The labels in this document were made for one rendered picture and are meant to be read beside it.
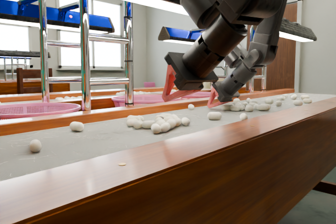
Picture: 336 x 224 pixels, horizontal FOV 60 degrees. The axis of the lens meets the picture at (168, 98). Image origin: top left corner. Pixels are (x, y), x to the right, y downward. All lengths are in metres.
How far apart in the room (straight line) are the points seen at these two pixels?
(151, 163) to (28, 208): 0.14
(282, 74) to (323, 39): 0.85
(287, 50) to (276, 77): 0.50
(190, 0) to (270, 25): 0.41
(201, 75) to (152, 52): 6.94
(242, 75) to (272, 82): 4.68
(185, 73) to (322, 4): 5.05
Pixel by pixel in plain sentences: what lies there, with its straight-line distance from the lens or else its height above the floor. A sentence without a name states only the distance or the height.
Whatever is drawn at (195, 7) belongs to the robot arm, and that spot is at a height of 0.97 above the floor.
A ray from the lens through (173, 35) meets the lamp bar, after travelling 1.62.
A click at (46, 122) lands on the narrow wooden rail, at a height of 0.76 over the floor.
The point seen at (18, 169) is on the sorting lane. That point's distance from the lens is 0.44.
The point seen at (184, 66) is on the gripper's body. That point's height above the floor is 0.88.
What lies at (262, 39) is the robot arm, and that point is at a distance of 0.89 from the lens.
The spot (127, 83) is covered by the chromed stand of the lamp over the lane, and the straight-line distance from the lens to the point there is 0.89.
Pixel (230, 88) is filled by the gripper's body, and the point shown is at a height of 0.82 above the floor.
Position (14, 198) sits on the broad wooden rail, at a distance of 0.28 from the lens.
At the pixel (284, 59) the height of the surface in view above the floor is 1.09.
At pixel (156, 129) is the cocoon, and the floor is 0.75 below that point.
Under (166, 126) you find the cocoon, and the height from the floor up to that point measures 0.75.
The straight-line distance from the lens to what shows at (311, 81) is 5.42.
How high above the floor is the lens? 0.87
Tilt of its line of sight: 5 degrees down
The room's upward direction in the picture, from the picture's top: straight up
